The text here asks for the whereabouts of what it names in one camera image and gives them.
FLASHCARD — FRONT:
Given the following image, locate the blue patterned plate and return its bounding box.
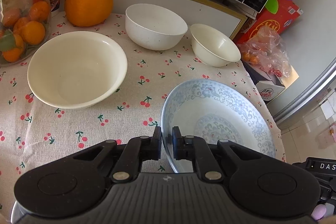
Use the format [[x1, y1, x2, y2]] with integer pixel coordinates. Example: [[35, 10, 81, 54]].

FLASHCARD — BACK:
[[161, 79, 276, 173]]

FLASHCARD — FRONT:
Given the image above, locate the cream bowl with foot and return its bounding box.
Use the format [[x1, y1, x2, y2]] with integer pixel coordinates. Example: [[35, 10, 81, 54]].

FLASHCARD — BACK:
[[27, 31, 127, 109]]

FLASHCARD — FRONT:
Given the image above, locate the small cream flared bowl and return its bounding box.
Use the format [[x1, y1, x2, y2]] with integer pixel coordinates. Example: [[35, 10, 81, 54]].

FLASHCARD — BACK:
[[190, 24, 241, 68]]

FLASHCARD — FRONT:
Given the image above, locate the white speckled round bowl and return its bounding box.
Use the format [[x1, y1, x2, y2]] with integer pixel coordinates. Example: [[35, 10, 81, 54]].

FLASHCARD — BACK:
[[125, 3, 188, 51]]

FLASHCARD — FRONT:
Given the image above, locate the Ganten water carton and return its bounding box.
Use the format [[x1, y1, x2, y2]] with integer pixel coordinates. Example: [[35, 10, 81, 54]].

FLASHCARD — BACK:
[[243, 62, 299, 103]]

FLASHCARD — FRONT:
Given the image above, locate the plastic bag with oranges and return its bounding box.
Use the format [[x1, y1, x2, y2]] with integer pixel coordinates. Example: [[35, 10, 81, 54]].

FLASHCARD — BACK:
[[237, 26, 291, 77]]

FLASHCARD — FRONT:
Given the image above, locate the large orange on table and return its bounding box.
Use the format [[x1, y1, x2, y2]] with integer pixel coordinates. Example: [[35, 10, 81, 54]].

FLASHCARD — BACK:
[[65, 0, 113, 27]]

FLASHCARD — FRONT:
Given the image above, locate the white refrigerator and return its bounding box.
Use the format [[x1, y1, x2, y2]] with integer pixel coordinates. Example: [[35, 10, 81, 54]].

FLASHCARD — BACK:
[[267, 0, 335, 124]]

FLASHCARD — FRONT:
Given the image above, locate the red gift box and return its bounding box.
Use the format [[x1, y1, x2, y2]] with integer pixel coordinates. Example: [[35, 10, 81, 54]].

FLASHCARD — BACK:
[[234, 0, 303, 44]]

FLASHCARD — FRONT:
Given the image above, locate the glass jar with small oranges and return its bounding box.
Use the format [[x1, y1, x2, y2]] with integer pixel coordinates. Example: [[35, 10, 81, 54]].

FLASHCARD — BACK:
[[1, 0, 51, 65]]

